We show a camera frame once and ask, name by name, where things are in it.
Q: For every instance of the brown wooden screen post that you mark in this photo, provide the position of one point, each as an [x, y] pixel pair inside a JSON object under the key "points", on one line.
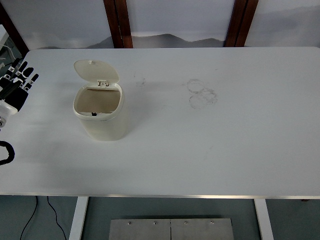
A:
{"points": [[125, 22], [112, 22], [13, 30], [247, 22], [235, 22]]}

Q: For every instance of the landscape painted screen panel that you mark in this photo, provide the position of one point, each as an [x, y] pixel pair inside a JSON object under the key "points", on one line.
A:
{"points": [[180, 20], [62, 22], [287, 22]]}

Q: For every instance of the white table leg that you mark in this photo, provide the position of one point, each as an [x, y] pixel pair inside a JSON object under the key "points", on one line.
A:
{"points": [[264, 220], [78, 220]]}

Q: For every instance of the cream plastic trash bin lid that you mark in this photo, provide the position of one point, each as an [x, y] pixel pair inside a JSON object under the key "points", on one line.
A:
{"points": [[96, 70]]}

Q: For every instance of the grey metal plate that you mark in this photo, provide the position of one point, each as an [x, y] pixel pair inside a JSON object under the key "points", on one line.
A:
{"points": [[140, 231], [202, 231]]}

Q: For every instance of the cream plastic trash bin body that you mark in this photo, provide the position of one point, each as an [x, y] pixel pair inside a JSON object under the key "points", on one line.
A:
{"points": [[107, 125]]}

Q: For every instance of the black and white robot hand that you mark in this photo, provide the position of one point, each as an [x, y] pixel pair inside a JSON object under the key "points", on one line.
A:
{"points": [[15, 97]]}

